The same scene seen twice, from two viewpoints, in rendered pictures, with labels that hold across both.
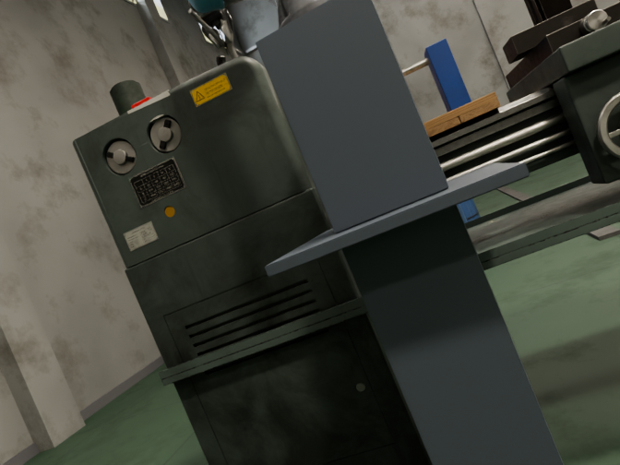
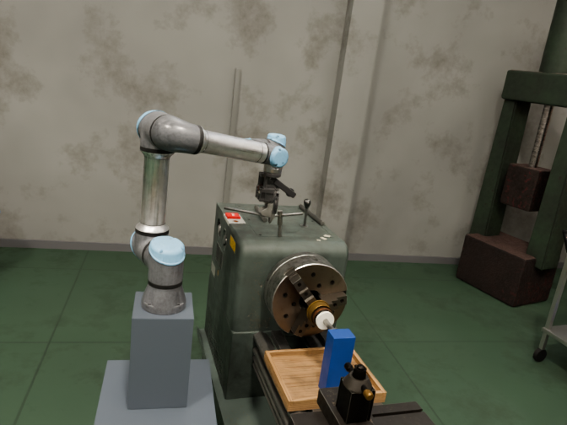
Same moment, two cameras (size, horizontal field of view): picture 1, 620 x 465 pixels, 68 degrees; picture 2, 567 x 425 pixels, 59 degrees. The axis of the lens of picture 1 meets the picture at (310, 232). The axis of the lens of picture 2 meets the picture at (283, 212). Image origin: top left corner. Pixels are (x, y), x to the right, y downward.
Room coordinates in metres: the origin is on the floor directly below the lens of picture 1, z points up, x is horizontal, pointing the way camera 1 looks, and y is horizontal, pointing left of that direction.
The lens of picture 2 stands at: (0.33, -1.68, 1.94)
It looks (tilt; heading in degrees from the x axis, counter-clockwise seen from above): 16 degrees down; 58
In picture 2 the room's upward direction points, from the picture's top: 7 degrees clockwise
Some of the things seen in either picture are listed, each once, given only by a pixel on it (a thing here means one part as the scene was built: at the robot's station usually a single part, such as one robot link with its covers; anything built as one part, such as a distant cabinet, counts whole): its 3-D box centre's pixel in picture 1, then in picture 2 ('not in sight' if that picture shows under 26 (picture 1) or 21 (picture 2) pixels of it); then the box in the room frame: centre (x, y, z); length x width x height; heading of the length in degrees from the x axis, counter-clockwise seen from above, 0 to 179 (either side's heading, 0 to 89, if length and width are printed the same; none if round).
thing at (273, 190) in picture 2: (205, 2); (268, 186); (1.32, 0.02, 1.47); 0.09 x 0.08 x 0.12; 167
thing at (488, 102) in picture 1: (435, 131); (322, 375); (1.36, -0.45, 0.89); 0.36 x 0.30 x 0.04; 167
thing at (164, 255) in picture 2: not in sight; (165, 259); (0.85, -0.16, 1.27); 0.13 x 0.12 x 0.14; 96
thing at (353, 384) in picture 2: not in sight; (358, 380); (1.20, -0.80, 1.14); 0.08 x 0.08 x 0.03
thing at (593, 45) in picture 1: (587, 59); not in sight; (1.23, -0.86, 0.90); 0.53 x 0.30 x 0.06; 167
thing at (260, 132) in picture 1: (218, 166); (272, 260); (1.48, 0.19, 1.06); 0.59 x 0.48 x 0.39; 77
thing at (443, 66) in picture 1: (449, 82); (336, 362); (1.34, -0.54, 1.00); 0.08 x 0.06 x 0.23; 167
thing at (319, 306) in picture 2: not in sight; (319, 313); (1.38, -0.35, 1.08); 0.09 x 0.09 x 0.09; 77
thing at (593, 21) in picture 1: (595, 20); not in sight; (1.02, -0.76, 0.95); 0.07 x 0.04 x 0.04; 167
